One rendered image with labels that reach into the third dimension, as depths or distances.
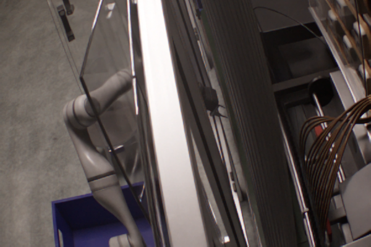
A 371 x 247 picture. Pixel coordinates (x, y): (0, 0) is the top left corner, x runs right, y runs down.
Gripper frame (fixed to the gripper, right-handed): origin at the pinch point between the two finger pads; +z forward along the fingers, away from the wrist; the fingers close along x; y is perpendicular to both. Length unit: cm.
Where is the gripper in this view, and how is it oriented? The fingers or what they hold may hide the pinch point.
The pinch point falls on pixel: (226, 112)
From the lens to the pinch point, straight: 223.2
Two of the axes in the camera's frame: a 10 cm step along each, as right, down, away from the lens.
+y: 5.2, -6.9, -5.0
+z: 8.5, 3.3, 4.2
